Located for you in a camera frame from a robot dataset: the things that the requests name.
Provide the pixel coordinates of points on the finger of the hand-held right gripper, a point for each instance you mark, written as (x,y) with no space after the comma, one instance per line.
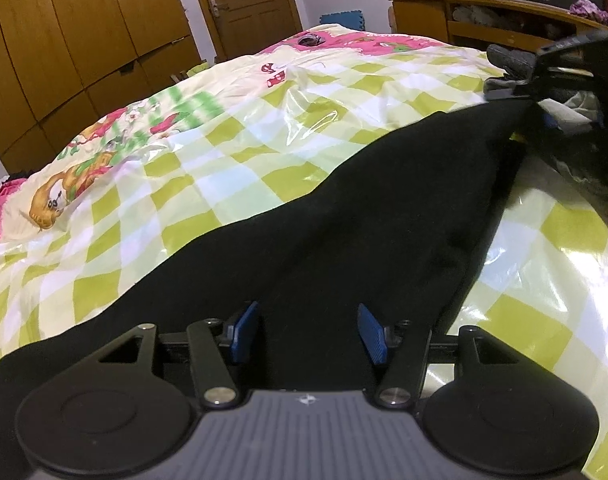
(541,105)
(579,45)

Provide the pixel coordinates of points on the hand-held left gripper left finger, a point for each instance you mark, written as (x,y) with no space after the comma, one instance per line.
(244,332)

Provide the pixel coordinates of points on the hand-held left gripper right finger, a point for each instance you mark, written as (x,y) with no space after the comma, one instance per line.
(371,332)

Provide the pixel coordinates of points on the black pants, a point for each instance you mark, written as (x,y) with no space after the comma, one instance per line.
(359,210)

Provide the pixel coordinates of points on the purple cloth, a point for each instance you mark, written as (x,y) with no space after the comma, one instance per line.
(589,10)

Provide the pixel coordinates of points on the folded light grey garment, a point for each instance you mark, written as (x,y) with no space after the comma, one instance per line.
(581,102)

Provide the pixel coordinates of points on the dark grey knit garment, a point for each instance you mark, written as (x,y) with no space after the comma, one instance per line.
(509,62)

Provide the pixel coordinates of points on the wooden desk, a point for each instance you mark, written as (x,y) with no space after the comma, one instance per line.
(419,15)

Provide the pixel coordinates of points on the checkered cartoon printed blanket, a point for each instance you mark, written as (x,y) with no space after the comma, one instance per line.
(284,125)

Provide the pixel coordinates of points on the green cloth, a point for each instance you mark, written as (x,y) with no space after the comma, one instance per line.
(196,69)

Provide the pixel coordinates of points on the brown wooden door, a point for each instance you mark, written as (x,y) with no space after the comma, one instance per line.
(254,5)

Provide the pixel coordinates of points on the brown wooden wardrobe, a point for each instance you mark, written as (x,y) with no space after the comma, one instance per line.
(74,35)

